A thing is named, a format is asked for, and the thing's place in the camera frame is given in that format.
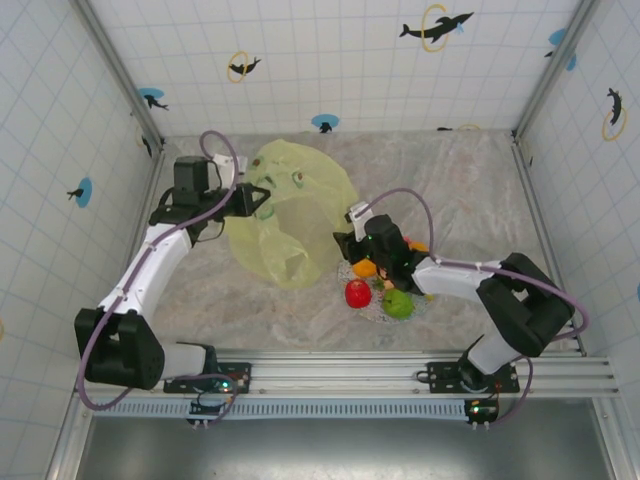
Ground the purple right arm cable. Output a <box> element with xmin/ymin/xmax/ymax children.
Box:
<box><xmin>364</xmin><ymin>187</ymin><xmax>591</xmax><ymax>427</ymax></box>

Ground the white slotted cable duct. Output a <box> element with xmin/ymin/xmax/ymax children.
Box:
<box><xmin>92</xmin><ymin>398</ymin><xmax>474</xmax><ymax>420</ymax></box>

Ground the glossy red toy fruit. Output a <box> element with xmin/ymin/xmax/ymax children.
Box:
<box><xmin>344</xmin><ymin>279</ymin><xmax>373</xmax><ymax>310</ymax></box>

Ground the aluminium frame post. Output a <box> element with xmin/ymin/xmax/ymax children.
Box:
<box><xmin>514</xmin><ymin>0</ymin><xmax>599</xmax><ymax>141</ymax></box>
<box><xmin>69</xmin><ymin>0</ymin><xmax>166</xmax><ymax>151</ymax></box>

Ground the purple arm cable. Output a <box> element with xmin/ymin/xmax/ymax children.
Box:
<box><xmin>74</xmin><ymin>130</ymin><xmax>242</xmax><ymax>426</ymax></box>
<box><xmin>364</xmin><ymin>187</ymin><xmax>591</xmax><ymax>427</ymax></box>

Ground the aluminium side rail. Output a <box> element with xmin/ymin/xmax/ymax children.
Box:
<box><xmin>117</xmin><ymin>144</ymin><xmax>169</xmax><ymax>281</ymax></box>
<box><xmin>510</xmin><ymin>130</ymin><xmax>587</xmax><ymax>357</ymax></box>

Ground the aluminium mounting rail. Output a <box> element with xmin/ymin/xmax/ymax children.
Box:
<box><xmin>73</xmin><ymin>349</ymin><xmax>621</xmax><ymax>401</ymax></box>

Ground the pink toy strawberry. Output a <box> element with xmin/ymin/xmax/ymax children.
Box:
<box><xmin>372</xmin><ymin>266</ymin><xmax>397</xmax><ymax>293</ymax></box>

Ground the grey metal panel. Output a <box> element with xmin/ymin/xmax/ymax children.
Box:
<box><xmin>74</xmin><ymin>414</ymin><xmax>616</xmax><ymax>480</ymax></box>

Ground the bright green toy fruit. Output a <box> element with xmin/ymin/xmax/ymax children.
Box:
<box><xmin>381</xmin><ymin>289</ymin><xmax>416</xmax><ymax>320</ymax></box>

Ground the colourful patterned plate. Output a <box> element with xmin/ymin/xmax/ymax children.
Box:
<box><xmin>337</xmin><ymin>259</ymin><xmax>434</xmax><ymax>325</ymax></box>

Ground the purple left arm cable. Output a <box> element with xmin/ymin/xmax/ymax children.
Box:
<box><xmin>74</xmin><ymin>130</ymin><xmax>242</xmax><ymax>426</ymax></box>

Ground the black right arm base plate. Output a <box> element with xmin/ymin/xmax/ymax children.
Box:
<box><xmin>424</xmin><ymin>359</ymin><xmax>521</xmax><ymax>395</ymax></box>

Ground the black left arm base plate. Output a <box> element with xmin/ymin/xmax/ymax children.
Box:
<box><xmin>163</xmin><ymin>360</ymin><xmax>253</xmax><ymax>395</ymax></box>

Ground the yellow-green plastic bag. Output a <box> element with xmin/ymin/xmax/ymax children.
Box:
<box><xmin>227</xmin><ymin>138</ymin><xmax>360</xmax><ymax>290</ymax></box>

